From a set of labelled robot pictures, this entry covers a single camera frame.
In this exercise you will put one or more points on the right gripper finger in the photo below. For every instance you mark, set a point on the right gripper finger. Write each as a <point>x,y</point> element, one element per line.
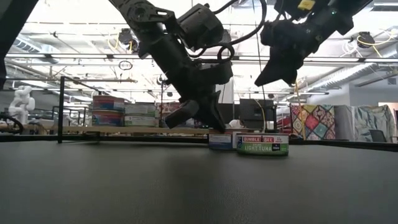
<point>283,70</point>

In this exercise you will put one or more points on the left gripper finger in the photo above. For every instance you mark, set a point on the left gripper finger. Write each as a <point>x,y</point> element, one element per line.
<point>213,113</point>
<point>182,113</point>

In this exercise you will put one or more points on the green label tuna can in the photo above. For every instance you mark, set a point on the green label tuna can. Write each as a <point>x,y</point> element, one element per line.
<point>140,109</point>
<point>140,121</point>
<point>262,148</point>

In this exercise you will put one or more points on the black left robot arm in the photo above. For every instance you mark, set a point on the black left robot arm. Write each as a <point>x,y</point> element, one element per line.
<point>168,49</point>

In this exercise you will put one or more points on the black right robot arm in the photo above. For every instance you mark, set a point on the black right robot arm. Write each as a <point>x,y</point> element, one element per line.
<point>342,15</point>

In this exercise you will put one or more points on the wooden shelf board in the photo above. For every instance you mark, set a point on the wooden shelf board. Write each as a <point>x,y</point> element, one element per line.
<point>124,130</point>

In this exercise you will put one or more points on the black perforated computer case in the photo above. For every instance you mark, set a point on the black perforated computer case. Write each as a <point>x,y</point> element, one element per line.
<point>252,112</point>

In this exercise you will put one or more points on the colourful patchwork quilt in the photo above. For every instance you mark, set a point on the colourful patchwork quilt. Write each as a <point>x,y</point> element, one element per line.
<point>311,121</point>

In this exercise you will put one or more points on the grey cloth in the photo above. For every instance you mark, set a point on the grey cloth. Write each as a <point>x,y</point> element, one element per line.
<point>343,121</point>

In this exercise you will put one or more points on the leaf pattern cloth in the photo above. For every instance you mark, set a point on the leaf pattern cloth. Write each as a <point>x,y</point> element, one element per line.
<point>373,119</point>

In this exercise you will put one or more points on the black chair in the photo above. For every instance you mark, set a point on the black chair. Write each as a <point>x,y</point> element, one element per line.
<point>377,136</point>

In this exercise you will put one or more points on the white humanoid robot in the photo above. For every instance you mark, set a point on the white humanoid robot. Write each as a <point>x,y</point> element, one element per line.
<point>20,104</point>

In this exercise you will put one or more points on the black metal shelf frame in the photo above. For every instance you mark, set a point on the black metal shelf frame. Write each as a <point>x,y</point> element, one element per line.
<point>61,109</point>

